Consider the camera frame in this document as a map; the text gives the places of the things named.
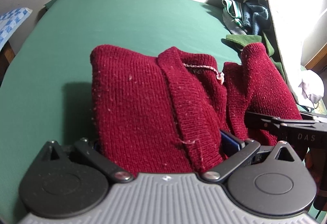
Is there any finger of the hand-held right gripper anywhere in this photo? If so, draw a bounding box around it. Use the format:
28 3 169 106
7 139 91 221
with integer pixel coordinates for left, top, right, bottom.
245 111 282 136

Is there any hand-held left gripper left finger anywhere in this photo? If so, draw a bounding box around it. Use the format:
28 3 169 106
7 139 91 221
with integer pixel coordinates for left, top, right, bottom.
42 138 135 184

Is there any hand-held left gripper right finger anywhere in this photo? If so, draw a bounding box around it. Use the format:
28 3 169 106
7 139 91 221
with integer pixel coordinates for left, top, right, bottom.
199 130 298 181

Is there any dark red knit sweater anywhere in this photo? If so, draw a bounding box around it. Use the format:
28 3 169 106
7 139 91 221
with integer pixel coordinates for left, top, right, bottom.
90 42 307 173

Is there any pale lilac shirt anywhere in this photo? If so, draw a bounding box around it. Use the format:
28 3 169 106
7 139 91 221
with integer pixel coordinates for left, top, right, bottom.
298 69 325 108

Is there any wooden headboard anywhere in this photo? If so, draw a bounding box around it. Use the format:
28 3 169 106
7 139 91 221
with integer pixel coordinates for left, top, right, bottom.
304 45 327 72

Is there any white sweatshirt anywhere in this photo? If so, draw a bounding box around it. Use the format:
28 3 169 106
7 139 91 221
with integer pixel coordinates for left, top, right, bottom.
266 0 311 106

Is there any green knit sweater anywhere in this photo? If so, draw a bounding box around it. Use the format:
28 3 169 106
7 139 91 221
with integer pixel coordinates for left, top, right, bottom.
221 32 290 87

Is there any grey garment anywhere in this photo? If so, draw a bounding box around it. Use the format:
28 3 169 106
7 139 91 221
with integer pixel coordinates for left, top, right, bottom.
222 13 247 36

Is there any blue garment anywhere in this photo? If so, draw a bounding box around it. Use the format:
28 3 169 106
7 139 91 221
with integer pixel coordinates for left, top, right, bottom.
241 2 270 36

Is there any bright green striped garment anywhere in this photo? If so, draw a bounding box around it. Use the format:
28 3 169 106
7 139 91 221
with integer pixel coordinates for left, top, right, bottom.
222 0 244 28

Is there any blue white patterned cloth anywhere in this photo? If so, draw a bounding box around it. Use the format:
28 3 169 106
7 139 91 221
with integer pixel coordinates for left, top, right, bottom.
0 7 33 51

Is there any brown wooden frame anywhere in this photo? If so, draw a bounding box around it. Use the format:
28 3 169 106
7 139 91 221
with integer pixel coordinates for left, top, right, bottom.
0 40 16 74

